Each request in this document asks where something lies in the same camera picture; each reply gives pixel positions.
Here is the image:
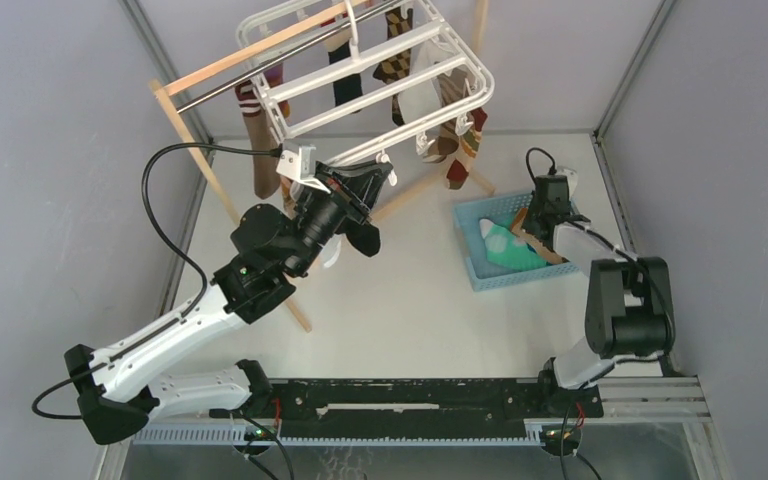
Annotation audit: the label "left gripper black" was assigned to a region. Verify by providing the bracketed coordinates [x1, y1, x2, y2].
[284, 162, 391, 278]

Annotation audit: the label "white plastic sock hanger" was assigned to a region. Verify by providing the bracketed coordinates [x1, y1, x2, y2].
[246, 1, 495, 167]

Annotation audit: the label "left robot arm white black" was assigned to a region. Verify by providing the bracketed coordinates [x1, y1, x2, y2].
[64, 162, 395, 445]

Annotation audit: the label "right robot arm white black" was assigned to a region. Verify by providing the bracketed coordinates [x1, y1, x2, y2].
[520, 174, 676, 416]

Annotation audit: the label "white sock black stripes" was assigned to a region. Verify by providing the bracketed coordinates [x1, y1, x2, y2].
[319, 235, 342, 269]

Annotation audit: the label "blue plastic basket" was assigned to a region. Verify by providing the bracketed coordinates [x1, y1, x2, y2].
[452, 191, 580, 292]

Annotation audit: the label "maroon striped tan sock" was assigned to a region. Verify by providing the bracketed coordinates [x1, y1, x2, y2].
[234, 82, 281, 199]

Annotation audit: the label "navy sock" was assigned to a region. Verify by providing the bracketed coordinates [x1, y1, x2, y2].
[326, 39, 365, 114]

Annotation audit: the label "green white sock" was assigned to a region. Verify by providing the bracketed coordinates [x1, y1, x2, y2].
[479, 219, 549, 271]

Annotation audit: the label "metal rack rod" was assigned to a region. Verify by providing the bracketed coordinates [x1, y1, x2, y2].
[177, 1, 402, 113]

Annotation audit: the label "dark argyle sock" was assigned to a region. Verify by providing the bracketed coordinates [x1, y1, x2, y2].
[372, 4, 414, 126]

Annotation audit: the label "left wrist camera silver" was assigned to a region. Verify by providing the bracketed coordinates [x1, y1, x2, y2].
[276, 142, 329, 193]

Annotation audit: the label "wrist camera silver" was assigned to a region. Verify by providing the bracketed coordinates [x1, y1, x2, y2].
[276, 142, 329, 193]
[556, 167, 579, 199]

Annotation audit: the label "left camera cable black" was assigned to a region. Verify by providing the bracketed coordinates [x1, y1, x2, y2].
[142, 143, 286, 313]

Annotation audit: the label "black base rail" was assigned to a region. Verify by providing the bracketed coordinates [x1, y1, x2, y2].
[242, 378, 605, 441]

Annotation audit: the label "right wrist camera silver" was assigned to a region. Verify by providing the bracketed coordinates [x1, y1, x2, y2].
[556, 167, 579, 199]

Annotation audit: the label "wooden drying rack frame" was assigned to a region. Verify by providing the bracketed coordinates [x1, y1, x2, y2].
[148, 0, 497, 334]

